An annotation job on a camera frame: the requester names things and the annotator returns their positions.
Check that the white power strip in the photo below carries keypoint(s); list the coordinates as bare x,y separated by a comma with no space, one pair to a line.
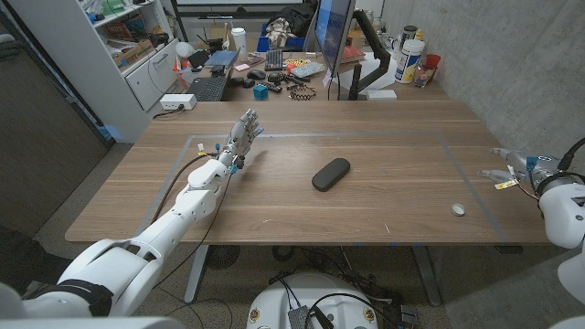
176,101

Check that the white round lamp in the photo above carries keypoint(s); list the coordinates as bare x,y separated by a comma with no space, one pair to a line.
184,49

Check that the white tumbler cup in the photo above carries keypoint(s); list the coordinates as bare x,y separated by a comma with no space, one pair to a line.
239,43

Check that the black computer mouse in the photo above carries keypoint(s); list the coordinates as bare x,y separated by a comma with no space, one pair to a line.
256,74

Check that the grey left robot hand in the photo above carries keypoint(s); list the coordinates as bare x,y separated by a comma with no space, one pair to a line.
241,139

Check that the blue cube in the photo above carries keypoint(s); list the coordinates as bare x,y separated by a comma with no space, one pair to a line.
260,92

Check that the glass jar with red lid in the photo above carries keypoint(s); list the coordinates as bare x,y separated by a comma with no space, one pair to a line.
425,73

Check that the white flat box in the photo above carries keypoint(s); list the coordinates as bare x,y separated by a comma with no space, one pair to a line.
381,94

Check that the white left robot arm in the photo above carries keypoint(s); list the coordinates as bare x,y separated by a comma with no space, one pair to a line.
173,228

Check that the blue storage crate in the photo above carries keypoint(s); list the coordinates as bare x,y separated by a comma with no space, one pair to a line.
274,44

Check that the clear plastic package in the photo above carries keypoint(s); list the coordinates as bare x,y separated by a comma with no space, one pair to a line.
307,69

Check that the black bag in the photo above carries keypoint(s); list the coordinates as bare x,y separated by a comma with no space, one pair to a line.
297,16

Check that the white shelf cabinet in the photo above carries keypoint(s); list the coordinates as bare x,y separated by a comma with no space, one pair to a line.
91,68

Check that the white robot torso edge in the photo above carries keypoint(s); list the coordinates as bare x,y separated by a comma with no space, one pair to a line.
91,323

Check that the white wipes canister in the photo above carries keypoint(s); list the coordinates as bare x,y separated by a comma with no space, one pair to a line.
408,61

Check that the wooden back desk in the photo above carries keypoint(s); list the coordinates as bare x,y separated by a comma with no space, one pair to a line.
411,93

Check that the dark grey glasses case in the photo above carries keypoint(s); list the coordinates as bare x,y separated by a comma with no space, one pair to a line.
331,174

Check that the black keyboard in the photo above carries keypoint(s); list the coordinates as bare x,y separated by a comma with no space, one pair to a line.
273,59

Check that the black lid container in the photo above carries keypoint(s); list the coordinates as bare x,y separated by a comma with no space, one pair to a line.
409,33

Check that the white bottle cap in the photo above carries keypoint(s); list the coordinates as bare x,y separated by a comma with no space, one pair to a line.
458,209

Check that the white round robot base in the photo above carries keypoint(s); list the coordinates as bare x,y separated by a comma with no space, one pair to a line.
274,301

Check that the black laptop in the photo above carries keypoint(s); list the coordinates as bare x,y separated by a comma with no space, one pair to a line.
210,87

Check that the grey table leg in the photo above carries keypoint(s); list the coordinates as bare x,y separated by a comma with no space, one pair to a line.
195,274
427,274

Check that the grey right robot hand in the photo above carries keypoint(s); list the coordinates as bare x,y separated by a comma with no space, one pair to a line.
530,171

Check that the black computer monitor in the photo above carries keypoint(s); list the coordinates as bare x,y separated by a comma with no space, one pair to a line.
333,32

